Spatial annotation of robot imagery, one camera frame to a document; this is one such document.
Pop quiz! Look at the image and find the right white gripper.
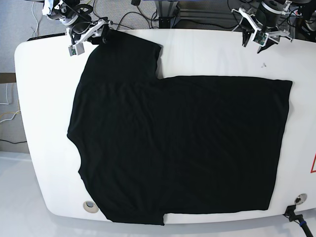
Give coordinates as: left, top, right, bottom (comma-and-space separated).
68, 19, 110, 45

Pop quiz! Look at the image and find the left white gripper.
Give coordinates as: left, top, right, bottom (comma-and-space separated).
232, 7, 293, 47

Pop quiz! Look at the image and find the black T-shirt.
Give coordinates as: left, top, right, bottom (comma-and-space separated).
67, 30, 292, 225

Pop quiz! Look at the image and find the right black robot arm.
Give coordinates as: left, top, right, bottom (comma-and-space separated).
42, 0, 112, 48

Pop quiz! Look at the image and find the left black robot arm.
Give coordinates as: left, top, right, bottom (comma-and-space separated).
231, 0, 316, 53

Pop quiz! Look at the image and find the red warning triangle sticker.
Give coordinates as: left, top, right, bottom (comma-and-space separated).
311, 155, 316, 173

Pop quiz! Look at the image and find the right table grommet hole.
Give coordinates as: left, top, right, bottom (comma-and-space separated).
294, 193, 307, 205

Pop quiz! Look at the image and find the table grommet hole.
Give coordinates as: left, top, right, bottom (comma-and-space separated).
294, 193, 307, 205
83, 201, 99, 214

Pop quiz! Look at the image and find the left table grommet hole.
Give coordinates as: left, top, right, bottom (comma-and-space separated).
83, 201, 99, 214

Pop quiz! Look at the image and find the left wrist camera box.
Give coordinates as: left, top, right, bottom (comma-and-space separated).
252, 31, 269, 47

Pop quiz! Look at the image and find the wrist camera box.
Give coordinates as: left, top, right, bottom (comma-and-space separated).
252, 31, 269, 47
68, 43, 85, 56

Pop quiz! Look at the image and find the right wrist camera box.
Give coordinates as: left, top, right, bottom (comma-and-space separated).
68, 43, 85, 56

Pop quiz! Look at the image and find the central aluminium stand post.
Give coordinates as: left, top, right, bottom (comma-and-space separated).
155, 0, 180, 29

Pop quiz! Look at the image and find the yellow cable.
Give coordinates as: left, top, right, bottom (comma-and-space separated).
0, 98, 20, 119

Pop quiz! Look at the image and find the white cable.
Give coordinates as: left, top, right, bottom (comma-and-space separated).
0, 82, 19, 123

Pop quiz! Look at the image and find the black clamp with cable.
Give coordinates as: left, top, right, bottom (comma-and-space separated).
283, 205, 313, 237

